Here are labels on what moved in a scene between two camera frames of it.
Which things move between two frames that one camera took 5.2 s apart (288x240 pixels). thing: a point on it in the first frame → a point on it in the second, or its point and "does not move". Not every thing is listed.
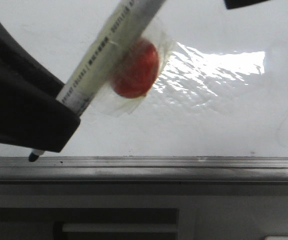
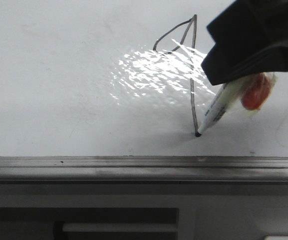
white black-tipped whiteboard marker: [124, 29] → [227, 93]
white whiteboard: [229, 82] does not move
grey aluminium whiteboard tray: [144, 169] does not move
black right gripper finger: [238, 4] → [255, 36]
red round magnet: [137, 70] → [255, 92]
